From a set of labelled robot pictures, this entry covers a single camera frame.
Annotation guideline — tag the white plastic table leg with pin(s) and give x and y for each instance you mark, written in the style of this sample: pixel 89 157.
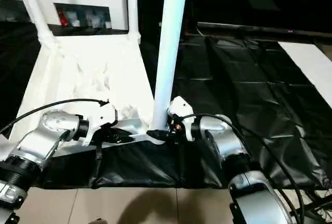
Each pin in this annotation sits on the white plastic table leg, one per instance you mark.
pixel 33 6
pixel 169 40
pixel 132 6
pixel 3 148

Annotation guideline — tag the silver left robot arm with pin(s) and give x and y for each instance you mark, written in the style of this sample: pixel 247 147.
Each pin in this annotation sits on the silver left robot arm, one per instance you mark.
pixel 44 136

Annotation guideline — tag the black mat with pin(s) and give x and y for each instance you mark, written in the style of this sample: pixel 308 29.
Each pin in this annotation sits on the black mat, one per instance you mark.
pixel 246 91

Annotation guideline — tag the black robot foot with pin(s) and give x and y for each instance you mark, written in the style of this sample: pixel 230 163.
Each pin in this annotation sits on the black robot foot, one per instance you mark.
pixel 98 221

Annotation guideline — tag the red packet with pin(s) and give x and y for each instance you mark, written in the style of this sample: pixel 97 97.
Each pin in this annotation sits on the red packet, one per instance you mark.
pixel 63 17

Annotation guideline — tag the long black bar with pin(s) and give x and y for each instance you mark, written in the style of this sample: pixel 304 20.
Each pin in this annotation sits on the long black bar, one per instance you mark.
pixel 259 28

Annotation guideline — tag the white flat board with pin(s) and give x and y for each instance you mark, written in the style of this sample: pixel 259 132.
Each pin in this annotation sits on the white flat board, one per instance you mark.
pixel 308 63

